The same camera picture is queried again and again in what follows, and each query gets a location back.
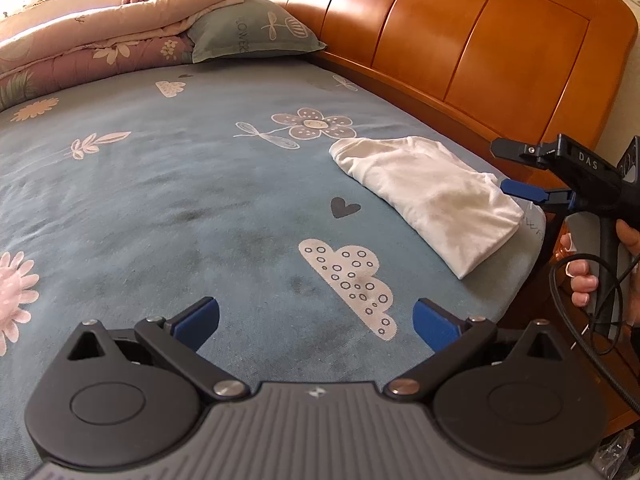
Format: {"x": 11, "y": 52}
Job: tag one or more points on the pink floral quilt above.
{"x": 100, "y": 45}

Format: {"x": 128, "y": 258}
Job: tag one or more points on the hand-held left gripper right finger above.
{"x": 435, "y": 325}

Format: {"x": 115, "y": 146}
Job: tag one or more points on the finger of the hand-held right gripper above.
{"x": 520, "y": 189}
{"x": 520, "y": 151}

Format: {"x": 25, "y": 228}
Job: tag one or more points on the person's right hand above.
{"x": 582, "y": 282}

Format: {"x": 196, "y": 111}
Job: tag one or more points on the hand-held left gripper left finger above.
{"x": 197, "y": 320}

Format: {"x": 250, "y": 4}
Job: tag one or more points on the green pillow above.
{"x": 250, "y": 30}

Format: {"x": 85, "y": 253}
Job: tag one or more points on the clear plastic wrapper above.
{"x": 617, "y": 455}

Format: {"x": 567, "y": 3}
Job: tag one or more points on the person's right forearm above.
{"x": 635, "y": 340}

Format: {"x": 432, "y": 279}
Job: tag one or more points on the white printed t-shirt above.
{"x": 440, "y": 200}

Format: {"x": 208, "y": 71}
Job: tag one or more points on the wooden headboard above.
{"x": 425, "y": 35}

